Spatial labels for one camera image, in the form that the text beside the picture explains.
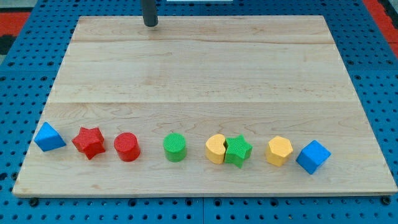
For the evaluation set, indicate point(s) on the green cylinder block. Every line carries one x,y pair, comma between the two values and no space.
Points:
175,147

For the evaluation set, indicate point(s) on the yellow crescent block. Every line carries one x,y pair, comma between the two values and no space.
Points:
215,149

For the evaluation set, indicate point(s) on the green star block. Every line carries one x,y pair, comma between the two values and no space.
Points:
237,151

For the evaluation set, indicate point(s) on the light wooden board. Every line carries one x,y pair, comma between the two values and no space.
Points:
256,76

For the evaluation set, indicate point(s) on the red cylinder block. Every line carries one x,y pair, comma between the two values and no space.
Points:
127,147

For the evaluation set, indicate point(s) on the yellow hexagon block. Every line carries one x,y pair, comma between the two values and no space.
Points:
278,151

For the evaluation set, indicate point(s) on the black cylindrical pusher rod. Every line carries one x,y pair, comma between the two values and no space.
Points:
149,13

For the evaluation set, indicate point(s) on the red star block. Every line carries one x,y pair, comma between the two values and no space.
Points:
90,142

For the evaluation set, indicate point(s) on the blue cube block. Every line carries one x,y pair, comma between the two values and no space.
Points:
312,156

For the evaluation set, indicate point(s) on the blue triangular block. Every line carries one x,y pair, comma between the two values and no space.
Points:
48,138

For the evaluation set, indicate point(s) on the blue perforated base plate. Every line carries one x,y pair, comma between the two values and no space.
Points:
30,67

